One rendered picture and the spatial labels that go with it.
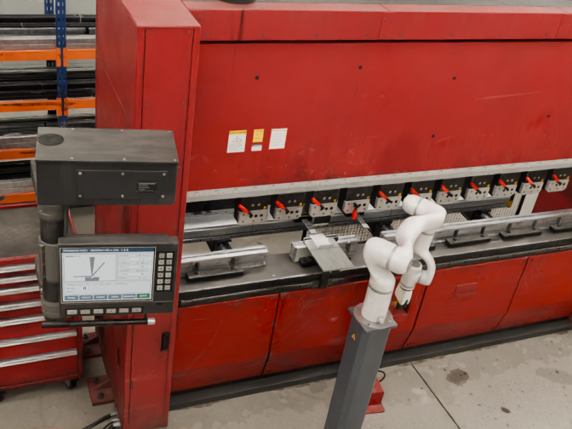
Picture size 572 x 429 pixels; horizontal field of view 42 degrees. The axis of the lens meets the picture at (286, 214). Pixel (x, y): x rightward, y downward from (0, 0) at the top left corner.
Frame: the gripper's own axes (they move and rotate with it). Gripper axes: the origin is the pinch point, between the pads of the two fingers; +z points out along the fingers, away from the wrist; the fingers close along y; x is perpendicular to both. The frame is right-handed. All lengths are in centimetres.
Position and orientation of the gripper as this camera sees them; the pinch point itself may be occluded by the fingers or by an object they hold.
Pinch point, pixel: (399, 306)
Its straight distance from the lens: 421.2
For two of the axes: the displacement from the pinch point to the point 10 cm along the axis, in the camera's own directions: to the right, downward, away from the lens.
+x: 9.6, -0.2, 2.9
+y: 2.4, 6.3, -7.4
